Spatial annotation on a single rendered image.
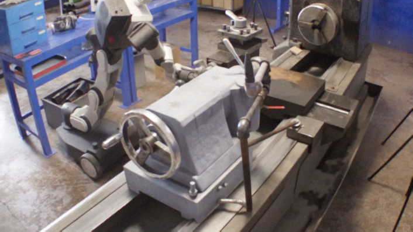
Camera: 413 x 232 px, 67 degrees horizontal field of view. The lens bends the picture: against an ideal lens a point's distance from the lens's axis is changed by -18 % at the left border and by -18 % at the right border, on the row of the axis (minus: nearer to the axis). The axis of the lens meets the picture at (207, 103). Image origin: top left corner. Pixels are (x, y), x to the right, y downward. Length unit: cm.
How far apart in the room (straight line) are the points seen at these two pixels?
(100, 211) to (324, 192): 119
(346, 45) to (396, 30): 336
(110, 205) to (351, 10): 176
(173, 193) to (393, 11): 494
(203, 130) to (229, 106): 16
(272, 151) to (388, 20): 447
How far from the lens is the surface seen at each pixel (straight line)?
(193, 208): 113
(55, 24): 318
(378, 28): 578
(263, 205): 127
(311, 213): 185
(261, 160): 143
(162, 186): 116
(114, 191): 133
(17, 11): 285
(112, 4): 205
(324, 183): 203
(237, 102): 124
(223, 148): 121
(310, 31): 226
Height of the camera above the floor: 170
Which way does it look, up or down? 29 degrees down
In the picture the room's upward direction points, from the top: 1 degrees counter-clockwise
